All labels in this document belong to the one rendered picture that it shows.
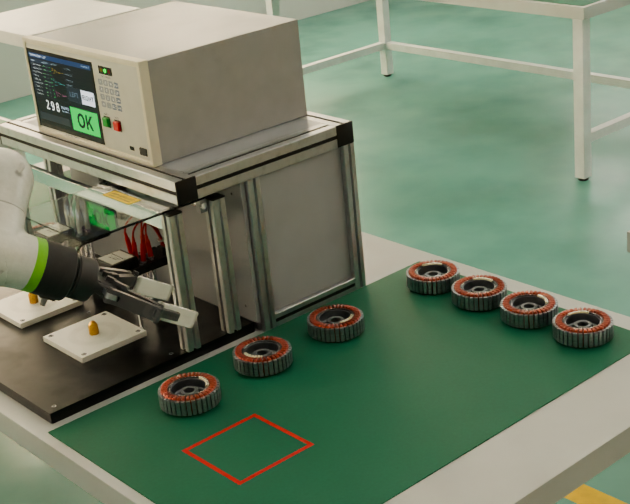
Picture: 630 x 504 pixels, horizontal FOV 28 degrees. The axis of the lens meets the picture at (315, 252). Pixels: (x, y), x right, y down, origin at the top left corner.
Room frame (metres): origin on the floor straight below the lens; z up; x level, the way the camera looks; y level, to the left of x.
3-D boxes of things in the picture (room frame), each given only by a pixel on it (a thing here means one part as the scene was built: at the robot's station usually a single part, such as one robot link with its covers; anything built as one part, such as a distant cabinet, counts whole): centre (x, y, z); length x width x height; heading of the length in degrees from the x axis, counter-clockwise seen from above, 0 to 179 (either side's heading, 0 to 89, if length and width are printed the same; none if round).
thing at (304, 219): (2.37, 0.02, 0.91); 0.28 x 0.03 x 0.32; 129
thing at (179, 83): (2.56, 0.27, 1.22); 0.44 x 0.39 x 0.20; 39
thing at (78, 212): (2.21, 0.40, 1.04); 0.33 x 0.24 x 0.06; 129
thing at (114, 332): (2.27, 0.46, 0.78); 0.15 x 0.15 x 0.01; 39
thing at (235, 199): (2.53, 0.33, 0.92); 0.66 x 0.01 x 0.30; 39
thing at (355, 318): (2.23, -0.03, 0.77); 0.11 x 0.11 x 0.04
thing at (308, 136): (2.57, 0.28, 1.09); 0.68 x 0.44 x 0.05; 39
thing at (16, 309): (2.46, 0.61, 0.78); 0.15 x 0.15 x 0.01; 39
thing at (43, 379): (2.37, 0.52, 0.76); 0.64 x 0.47 x 0.02; 39
